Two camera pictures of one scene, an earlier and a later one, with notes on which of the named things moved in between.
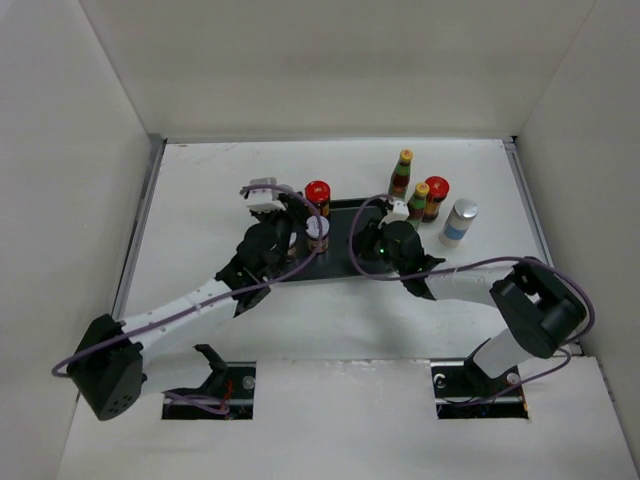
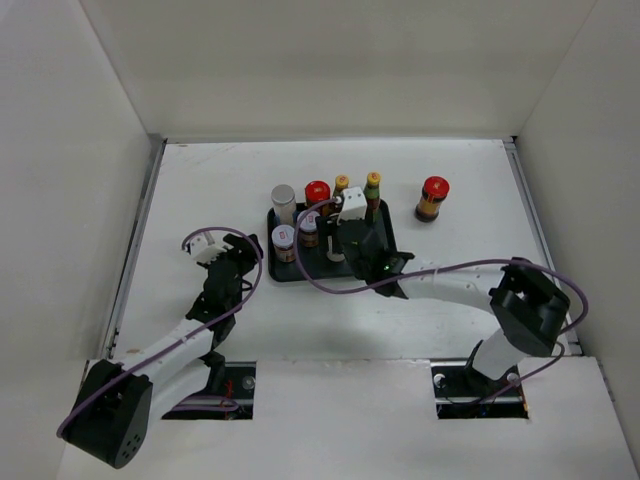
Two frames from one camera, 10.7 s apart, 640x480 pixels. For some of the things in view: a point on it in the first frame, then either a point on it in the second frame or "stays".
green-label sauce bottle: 417,204 to 372,191
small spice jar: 312,233 stays
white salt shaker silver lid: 457,222 to 331,255
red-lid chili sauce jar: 438,190 stays
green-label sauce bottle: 401,175 to 341,183
